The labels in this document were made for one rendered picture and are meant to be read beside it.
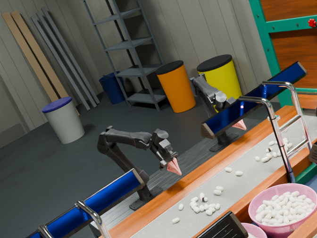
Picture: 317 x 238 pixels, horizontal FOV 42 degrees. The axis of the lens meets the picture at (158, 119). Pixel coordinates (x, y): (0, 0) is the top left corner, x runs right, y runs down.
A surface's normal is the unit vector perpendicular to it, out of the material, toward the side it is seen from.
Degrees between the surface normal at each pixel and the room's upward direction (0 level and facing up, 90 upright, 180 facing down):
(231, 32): 90
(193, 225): 0
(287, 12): 90
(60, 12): 90
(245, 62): 90
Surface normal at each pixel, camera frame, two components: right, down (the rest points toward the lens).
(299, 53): -0.78, 0.47
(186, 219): -0.36, -0.88
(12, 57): 0.53, 0.09
